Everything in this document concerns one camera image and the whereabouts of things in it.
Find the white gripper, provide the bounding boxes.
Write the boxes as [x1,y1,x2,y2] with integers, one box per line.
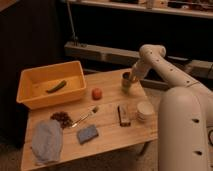
[130,60,150,83]

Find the upper wooden shelf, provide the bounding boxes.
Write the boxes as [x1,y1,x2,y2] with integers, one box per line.
[60,0,213,19]

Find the brown chalkboard eraser block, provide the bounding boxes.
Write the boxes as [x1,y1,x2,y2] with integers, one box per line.
[117,105,131,127]

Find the green pepper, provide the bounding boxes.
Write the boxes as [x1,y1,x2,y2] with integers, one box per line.
[46,80,67,93]

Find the yellow plastic tray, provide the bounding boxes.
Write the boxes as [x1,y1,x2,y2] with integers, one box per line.
[16,61,86,109]

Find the metal pole stand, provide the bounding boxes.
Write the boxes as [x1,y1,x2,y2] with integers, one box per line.
[66,0,78,46]

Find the grey low shelf bench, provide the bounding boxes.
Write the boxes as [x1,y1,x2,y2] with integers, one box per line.
[64,41,213,79]

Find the stack of white bowls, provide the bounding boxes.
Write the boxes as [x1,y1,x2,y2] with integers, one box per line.
[137,101,154,121]

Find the dark grey cup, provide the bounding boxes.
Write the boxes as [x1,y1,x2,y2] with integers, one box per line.
[122,72,131,83]

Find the grey blue cloth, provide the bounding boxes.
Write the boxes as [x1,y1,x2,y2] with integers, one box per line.
[31,120,63,165]

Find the light green cup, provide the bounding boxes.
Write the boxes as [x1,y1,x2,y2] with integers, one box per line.
[121,80,132,93]

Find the blue sponge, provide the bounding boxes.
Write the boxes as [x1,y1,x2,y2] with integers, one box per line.
[77,125,99,144]

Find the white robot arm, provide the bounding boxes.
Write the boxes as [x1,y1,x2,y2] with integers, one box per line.
[131,44,213,171]

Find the wooden table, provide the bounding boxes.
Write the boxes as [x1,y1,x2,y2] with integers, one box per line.
[21,70,157,171]

